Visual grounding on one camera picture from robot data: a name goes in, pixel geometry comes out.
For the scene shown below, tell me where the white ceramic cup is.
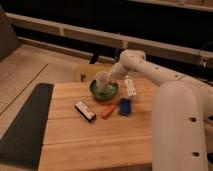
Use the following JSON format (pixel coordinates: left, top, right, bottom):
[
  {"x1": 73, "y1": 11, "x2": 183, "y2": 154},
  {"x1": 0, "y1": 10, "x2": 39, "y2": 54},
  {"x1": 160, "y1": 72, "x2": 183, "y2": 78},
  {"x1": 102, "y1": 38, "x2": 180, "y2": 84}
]
[{"x1": 95, "y1": 71, "x2": 109, "y2": 89}]

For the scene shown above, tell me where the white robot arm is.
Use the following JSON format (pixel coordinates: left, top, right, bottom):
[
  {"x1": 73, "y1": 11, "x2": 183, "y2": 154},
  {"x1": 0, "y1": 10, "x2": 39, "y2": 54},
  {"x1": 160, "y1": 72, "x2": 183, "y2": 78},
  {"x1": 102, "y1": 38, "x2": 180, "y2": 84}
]
[{"x1": 110, "y1": 49, "x2": 213, "y2": 171}]

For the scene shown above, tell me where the green ceramic bowl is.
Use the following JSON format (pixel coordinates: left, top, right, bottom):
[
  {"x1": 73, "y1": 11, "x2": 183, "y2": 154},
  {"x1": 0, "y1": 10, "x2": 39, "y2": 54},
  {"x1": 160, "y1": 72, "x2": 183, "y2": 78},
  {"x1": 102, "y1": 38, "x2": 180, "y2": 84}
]
[{"x1": 90, "y1": 80, "x2": 119, "y2": 101}]

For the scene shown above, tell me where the blue sponge block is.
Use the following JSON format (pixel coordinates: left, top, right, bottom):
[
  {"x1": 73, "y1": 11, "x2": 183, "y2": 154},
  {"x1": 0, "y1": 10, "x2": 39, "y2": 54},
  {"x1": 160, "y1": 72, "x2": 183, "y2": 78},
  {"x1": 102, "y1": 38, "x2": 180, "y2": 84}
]
[{"x1": 119, "y1": 98, "x2": 131, "y2": 116}]

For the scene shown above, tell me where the orange carrot toy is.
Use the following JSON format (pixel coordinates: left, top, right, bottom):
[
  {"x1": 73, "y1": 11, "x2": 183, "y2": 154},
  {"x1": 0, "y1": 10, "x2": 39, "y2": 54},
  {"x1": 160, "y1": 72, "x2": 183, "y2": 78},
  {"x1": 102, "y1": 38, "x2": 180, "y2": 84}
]
[{"x1": 101, "y1": 104, "x2": 116, "y2": 119}]

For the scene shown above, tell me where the black white rectangular box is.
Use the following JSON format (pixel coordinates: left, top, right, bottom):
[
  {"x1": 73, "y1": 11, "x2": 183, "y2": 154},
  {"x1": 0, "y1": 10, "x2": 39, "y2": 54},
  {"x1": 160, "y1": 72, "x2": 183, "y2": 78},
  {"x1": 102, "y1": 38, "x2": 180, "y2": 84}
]
[{"x1": 75, "y1": 101, "x2": 96, "y2": 122}]

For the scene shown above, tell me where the dark floor mat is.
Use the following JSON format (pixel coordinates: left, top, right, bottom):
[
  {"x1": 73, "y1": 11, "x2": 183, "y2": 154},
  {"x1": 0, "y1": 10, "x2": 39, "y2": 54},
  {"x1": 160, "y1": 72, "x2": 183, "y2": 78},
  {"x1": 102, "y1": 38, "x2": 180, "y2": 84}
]
[{"x1": 0, "y1": 83, "x2": 53, "y2": 169}]

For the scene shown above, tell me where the white wall rail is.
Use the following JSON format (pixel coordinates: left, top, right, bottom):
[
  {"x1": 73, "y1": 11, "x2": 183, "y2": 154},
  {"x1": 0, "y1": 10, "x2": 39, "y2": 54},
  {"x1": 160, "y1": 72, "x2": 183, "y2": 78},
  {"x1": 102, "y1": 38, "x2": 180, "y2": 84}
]
[{"x1": 6, "y1": 13, "x2": 213, "y2": 68}]

